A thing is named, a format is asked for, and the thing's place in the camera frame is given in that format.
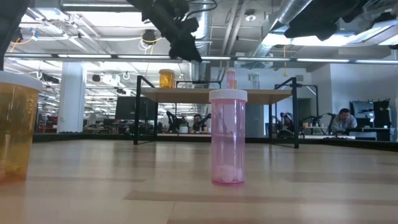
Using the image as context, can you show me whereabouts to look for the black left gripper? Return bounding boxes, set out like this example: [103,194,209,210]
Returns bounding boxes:
[127,0,203,63]

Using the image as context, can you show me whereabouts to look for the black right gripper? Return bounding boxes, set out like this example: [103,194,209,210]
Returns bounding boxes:
[284,0,371,42]

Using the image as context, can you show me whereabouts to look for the wide orange pill bottle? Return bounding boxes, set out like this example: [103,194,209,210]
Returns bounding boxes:
[159,68,176,89]
[0,70,43,183]

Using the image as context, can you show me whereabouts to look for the pink pill bottle white cap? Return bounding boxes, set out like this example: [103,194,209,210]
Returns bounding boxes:
[208,88,249,187]
[225,67,236,90]

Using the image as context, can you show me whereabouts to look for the clear pill bottle coloured pills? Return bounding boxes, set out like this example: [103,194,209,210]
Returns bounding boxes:
[249,72,261,90]

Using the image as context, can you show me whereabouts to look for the wooden shelf black metal legs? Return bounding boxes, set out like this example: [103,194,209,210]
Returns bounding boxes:
[133,75,300,149]

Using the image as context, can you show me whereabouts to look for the rectangular ceiling light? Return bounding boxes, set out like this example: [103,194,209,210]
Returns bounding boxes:
[262,32,364,47]

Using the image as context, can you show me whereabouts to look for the black ceiling-mounted device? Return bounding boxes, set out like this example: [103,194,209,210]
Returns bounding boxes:
[12,26,24,44]
[142,29,157,46]

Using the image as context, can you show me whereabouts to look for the overhead beam with light strips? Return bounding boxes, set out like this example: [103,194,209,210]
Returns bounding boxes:
[0,52,398,65]

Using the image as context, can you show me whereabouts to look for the yellow hanging tag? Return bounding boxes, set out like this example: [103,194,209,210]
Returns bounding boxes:
[282,45,289,77]

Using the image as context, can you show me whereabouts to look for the black background robot arms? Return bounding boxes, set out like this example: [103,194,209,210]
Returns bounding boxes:
[303,112,337,129]
[165,110,212,134]

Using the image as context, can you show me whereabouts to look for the person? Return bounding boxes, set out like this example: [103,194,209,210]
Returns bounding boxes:
[190,113,206,134]
[278,111,295,134]
[330,107,358,135]

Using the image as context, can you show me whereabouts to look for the large black monitor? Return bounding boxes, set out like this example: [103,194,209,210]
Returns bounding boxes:
[114,95,158,121]

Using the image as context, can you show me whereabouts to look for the black equipment rack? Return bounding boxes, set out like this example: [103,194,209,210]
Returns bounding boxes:
[350,98,393,141]

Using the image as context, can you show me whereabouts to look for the light wooden desk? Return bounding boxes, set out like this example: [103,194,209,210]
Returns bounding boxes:
[295,126,358,140]

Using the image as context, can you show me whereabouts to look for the white building column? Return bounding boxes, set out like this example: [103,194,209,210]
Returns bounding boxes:
[57,61,87,134]

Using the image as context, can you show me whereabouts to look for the silver corrugated ventilation duct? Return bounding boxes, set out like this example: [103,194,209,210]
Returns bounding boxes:
[186,0,215,82]

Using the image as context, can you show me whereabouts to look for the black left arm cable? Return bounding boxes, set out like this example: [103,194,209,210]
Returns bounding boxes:
[185,0,219,21]

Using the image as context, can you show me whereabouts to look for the black aluminium table frame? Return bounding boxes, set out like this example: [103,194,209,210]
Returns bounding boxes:
[32,133,398,152]

